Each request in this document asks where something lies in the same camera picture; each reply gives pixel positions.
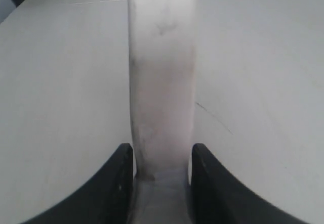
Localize wooden paint brush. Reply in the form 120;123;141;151
128;0;197;223

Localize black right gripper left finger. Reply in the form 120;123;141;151
27;143;133;224

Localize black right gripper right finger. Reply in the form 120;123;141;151
191;143;302;223

